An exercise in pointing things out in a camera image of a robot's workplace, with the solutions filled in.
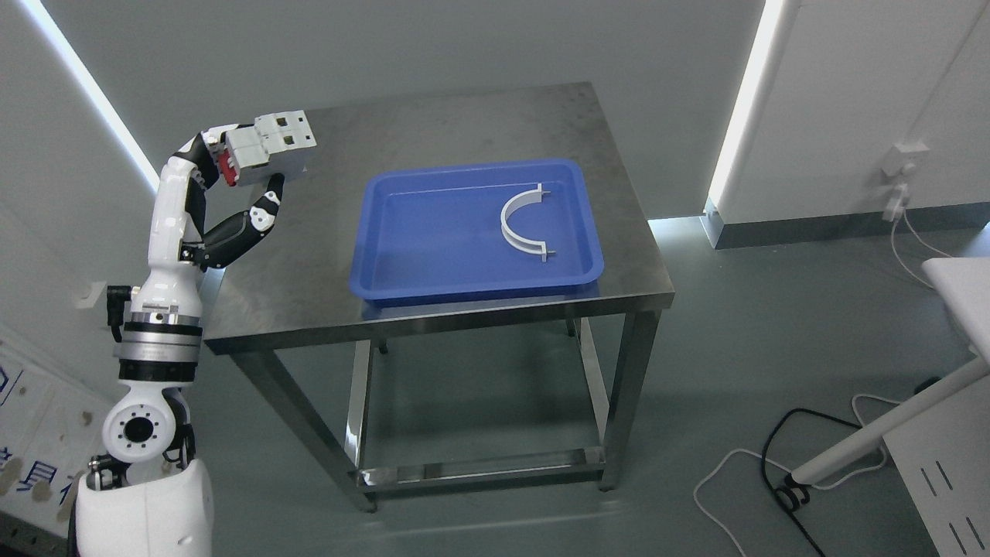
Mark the white wall socket adapter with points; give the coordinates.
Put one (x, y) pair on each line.
(897, 167)

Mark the white curved pipe clamp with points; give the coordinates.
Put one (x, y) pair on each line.
(523, 223)

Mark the white wall plate left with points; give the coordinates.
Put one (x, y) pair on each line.
(93, 295)

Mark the white red circuit breaker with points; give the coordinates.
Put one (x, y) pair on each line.
(277, 143)

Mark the white cabinet with pole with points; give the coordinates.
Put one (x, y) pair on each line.
(939, 437)

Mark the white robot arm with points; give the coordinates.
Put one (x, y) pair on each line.
(147, 493)

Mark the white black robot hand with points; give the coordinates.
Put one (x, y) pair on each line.
(180, 246)

